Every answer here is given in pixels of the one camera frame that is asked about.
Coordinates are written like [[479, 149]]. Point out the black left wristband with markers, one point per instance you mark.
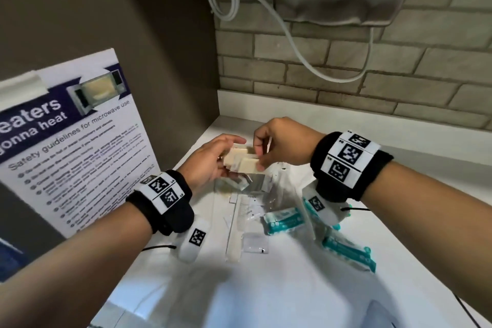
[[180, 216]]

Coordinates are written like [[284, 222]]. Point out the teal and white wrapped packet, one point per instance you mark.
[[282, 222], [349, 252]]

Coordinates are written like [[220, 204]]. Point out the black right wristband with markers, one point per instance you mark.
[[373, 181]]

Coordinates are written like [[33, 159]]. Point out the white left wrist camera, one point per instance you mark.
[[192, 239]]

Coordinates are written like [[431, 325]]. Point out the person's left hand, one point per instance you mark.
[[202, 164]]

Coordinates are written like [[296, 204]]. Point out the clear plastic bag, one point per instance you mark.
[[286, 189]]

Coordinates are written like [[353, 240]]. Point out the person's right thumb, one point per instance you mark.
[[266, 162]]

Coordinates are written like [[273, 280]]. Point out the small beige soap box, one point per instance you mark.
[[251, 165], [232, 156]]

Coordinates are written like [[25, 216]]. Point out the person's right hand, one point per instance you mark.
[[292, 143]]

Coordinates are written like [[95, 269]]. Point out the white plastic comb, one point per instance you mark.
[[235, 231]]

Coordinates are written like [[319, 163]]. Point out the microwave safety poster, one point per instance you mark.
[[77, 139]]

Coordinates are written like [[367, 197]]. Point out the silver foil sachet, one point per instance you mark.
[[234, 183]]

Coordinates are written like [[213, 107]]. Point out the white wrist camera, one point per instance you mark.
[[321, 204], [192, 239]]

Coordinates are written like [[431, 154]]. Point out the person's left forearm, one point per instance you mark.
[[77, 270]]

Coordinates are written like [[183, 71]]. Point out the person's left thumb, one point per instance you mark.
[[228, 140]]

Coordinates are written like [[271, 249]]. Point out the person's right forearm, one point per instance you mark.
[[430, 224]]

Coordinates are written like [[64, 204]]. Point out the black wristband with markers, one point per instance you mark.
[[180, 216], [373, 181]]

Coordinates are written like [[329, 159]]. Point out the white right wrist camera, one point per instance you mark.
[[321, 204]]

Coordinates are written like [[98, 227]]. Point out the white tape strip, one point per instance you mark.
[[19, 89]]

